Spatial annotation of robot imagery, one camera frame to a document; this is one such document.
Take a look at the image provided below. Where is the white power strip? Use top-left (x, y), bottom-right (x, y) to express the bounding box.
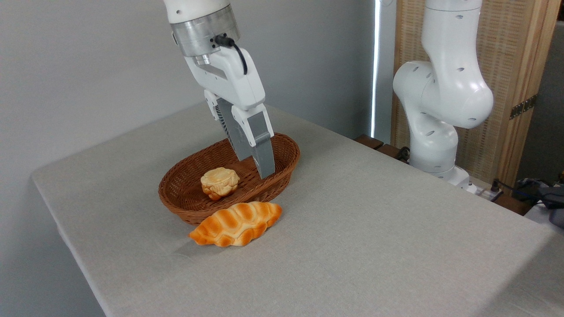
top-left (460, 176), bottom-right (503, 202)

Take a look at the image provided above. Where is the pale round muffin bread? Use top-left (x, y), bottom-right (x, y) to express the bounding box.
top-left (200, 167), bottom-right (241, 201)

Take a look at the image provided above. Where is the metal screen hinge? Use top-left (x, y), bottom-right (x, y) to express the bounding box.
top-left (510, 95), bottom-right (538, 120)

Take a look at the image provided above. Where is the black floor cable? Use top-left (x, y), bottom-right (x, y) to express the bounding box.
top-left (490, 178), bottom-right (547, 203)

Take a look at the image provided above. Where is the grey linen tablecloth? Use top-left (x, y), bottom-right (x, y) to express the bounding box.
top-left (32, 93), bottom-right (564, 317)

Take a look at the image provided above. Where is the dark fabric bag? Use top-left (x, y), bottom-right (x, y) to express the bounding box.
top-left (513, 177), bottom-right (564, 229)

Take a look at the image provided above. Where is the wooden rattan folding screen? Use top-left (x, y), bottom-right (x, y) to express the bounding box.
top-left (391, 0), bottom-right (562, 190)

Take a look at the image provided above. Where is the brown wicker basket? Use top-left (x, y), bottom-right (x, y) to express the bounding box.
top-left (159, 133), bottom-right (301, 226)

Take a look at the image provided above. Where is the orange croissant bread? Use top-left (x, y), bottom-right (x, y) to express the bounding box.
top-left (189, 201), bottom-right (282, 247)

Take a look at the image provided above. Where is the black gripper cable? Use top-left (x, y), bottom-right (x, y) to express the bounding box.
top-left (211, 34), bottom-right (248, 75)

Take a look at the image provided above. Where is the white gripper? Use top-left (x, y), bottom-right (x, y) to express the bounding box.
top-left (184, 46), bottom-right (276, 179)

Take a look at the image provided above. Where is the dark wooden block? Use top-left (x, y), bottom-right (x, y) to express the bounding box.
top-left (355, 134), bottom-right (384, 150)
top-left (377, 144), bottom-right (410, 163)

